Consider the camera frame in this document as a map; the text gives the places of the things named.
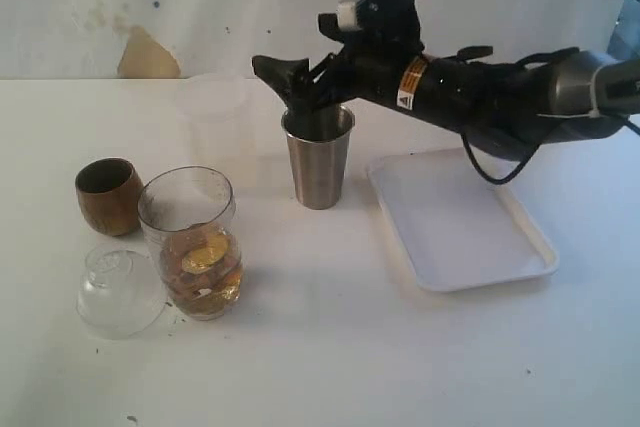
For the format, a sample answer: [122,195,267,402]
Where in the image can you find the clear plastic shaker jar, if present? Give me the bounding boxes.
[137,166,244,321]

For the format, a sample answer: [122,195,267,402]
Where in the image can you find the brown wooden cup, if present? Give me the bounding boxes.
[75,158,143,237]

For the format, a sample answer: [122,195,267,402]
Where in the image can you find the stainless steel tumbler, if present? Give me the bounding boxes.
[281,105,355,210]

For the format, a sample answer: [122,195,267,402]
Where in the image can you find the coins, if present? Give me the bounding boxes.
[160,227,244,320]

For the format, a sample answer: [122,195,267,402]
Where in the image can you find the translucent frosted plastic cup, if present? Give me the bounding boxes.
[175,73,257,189]

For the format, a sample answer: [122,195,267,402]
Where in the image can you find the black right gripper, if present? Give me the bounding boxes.
[251,0,424,140]

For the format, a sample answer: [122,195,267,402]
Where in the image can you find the clear dome shaker lid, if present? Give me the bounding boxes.
[76,244,167,340]

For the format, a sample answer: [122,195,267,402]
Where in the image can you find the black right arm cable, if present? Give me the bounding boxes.
[457,44,640,186]

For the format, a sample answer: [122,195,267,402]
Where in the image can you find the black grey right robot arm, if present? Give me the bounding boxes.
[252,0,639,161]

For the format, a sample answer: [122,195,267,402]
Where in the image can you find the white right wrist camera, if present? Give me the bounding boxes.
[336,0,389,32]

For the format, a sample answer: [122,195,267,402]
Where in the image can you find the white rectangular tray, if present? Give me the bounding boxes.
[366,148,558,293]

